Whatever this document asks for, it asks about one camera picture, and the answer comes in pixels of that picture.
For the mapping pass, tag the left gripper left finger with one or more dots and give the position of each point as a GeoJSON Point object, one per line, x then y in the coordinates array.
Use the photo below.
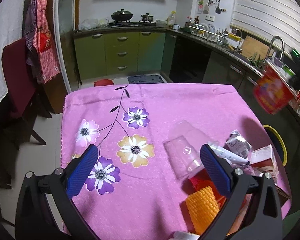
{"type": "Point", "coordinates": [34, 218]}

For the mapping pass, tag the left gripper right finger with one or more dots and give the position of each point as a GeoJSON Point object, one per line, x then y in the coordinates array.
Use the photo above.
{"type": "Point", "coordinates": [262, 220]}

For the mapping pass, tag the white blue tube package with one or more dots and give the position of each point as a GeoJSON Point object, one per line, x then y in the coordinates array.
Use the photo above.
{"type": "Point", "coordinates": [228, 155]}

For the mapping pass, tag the pink drink carton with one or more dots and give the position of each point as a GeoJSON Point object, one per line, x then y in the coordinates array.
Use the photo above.
{"type": "Point", "coordinates": [264, 160]}

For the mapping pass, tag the orange foam net sleeve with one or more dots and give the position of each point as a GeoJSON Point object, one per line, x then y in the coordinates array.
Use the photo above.
{"type": "Point", "coordinates": [203, 208]}

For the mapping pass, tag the yellow rimmed trash bin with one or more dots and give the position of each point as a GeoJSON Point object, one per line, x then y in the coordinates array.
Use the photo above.
{"type": "Point", "coordinates": [278, 143]}

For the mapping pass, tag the green kitchen cabinets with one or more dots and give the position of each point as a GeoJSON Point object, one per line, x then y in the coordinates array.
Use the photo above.
{"type": "Point", "coordinates": [175, 55]}

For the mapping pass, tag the clear plastic cup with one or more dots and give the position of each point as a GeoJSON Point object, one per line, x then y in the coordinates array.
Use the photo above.
{"type": "Point", "coordinates": [183, 149]}

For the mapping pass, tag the pink floral tablecloth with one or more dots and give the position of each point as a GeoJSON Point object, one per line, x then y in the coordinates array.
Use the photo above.
{"type": "Point", "coordinates": [132, 192]}

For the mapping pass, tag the wooden cutting board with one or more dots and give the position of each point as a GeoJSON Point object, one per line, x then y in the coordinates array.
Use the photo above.
{"type": "Point", "coordinates": [251, 47]}

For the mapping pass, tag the dark red chair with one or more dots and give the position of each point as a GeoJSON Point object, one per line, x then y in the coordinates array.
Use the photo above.
{"type": "Point", "coordinates": [19, 83]}

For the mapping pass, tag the dark floor mat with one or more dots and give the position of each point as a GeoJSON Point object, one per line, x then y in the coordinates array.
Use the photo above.
{"type": "Point", "coordinates": [145, 79]}

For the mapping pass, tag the dish rack with dishes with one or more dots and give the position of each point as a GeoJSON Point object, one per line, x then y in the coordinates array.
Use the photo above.
{"type": "Point", "coordinates": [203, 32]}

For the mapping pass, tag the red checkered apron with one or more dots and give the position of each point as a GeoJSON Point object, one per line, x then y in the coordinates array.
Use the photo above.
{"type": "Point", "coordinates": [41, 51]}

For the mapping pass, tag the red stool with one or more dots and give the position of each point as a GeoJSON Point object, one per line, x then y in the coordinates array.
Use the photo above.
{"type": "Point", "coordinates": [103, 82]}

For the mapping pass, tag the yellow oil bottle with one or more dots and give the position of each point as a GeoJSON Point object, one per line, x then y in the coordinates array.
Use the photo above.
{"type": "Point", "coordinates": [171, 19]}

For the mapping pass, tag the white window blind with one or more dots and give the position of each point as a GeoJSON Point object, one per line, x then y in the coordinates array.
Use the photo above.
{"type": "Point", "coordinates": [269, 18]}

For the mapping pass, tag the small pot on stove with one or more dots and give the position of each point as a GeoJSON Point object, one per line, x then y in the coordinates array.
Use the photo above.
{"type": "Point", "coordinates": [146, 18]}

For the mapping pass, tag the black wok with lid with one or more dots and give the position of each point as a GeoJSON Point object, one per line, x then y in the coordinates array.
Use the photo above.
{"type": "Point", "coordinates": [122, 16]}

